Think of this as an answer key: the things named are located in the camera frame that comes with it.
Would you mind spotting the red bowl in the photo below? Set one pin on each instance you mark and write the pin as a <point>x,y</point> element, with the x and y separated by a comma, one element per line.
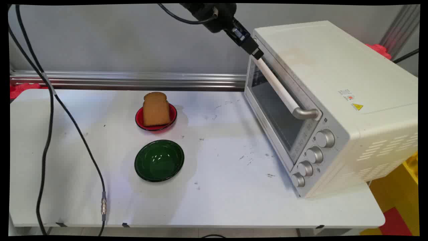
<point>140,119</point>

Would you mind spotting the silver oven knob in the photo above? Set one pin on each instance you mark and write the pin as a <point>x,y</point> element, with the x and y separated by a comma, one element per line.
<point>314,155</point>
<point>298,179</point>
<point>325,138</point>
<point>305,168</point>

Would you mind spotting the brown toast slice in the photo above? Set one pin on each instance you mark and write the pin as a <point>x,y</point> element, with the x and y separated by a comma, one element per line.
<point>156,108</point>

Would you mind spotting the white toaster oven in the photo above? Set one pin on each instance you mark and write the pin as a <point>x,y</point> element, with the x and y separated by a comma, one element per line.
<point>351,77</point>

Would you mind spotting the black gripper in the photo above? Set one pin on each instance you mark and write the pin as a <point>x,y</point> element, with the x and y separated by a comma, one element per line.
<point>214,15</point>

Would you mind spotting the aluminium frame post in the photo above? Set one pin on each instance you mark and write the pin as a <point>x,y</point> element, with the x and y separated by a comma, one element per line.
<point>403,26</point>

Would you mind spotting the green bowl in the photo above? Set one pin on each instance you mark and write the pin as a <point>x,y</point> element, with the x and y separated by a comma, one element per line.
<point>159,161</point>

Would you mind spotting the red foam floor mat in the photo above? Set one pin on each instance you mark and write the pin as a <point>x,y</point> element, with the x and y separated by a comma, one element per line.
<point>394,222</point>

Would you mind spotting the yellow foam floor mat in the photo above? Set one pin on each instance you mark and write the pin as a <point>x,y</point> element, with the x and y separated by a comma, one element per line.
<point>394,190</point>

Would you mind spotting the red plastic bracket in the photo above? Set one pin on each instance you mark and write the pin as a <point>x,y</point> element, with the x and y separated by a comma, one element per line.
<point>379,50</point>
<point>20,89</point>

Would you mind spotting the aluminium frame rail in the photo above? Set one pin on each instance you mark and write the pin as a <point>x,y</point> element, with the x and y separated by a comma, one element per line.
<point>133,80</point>

